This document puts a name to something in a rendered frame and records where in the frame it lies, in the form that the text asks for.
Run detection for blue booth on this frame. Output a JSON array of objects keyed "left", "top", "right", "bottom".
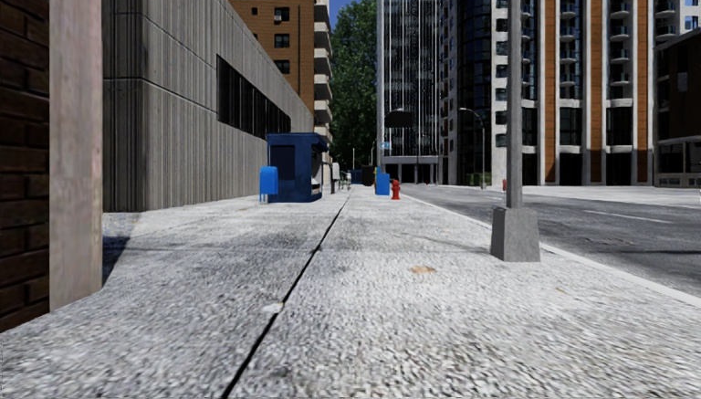
[{"left": 266, "top": 132, "right": 330, "bottom": 204}]

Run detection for trees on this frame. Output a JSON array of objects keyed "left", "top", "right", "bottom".
[{"left": 330, "top": 0, "right": 379, "bottom": 171}]

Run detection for glass tower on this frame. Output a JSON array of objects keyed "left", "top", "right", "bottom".
[{"left": 376, "top": 0, "right": 445, "bottom": 184}]

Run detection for grey street lamp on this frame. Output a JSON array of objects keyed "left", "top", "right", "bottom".
[{"left": 458, "top": 107, "right": 488, "bottom": 190}]

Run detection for orange brick building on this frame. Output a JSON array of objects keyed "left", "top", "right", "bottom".
[{"left": 201, "top": 0, "right": 335, "bottom": 186}]

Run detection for grey pole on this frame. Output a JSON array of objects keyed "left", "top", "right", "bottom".
[{"left": 489, "top": 0, "right": 542, "bottom": 263}]

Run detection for grey concrete building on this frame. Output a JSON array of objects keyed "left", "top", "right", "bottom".
[{"left": 100, "top": 0, "right": 315, "bottom": 214}]

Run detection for white and orange apartment building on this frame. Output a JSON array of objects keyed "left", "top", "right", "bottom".
[{"left": 437, "top": 0, "right": 701, "bottom": 187}]

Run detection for dark brick building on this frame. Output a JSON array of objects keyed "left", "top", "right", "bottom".
[{"left": 0, "top": 0, "right": 104, "bottom": 334}]

